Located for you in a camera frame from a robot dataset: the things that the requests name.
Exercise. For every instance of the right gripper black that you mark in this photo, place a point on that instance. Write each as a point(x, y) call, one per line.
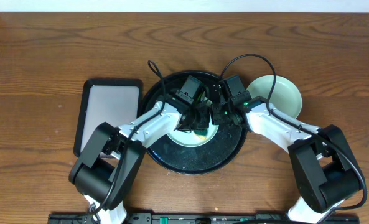
point(216, 118)

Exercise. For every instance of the mint green plate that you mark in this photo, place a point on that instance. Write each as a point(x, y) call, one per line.
point(187, 138)
point(286, 97)

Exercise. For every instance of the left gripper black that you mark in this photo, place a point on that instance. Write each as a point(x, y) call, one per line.
point(206, 115)

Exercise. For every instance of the rectangular black grey tray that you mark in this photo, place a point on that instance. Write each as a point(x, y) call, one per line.
point(112, 100)

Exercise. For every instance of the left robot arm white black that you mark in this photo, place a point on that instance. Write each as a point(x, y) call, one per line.
point(108, 164)

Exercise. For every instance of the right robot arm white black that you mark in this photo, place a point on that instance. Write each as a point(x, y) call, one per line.
point(325, 169)

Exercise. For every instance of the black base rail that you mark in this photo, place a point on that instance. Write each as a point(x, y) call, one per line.
point(148, 218)

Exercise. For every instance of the green yellow sponge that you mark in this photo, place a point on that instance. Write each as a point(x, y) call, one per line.
point(201, 133)

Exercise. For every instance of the round black tray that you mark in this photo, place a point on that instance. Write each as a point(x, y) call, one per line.
point(213, 155)

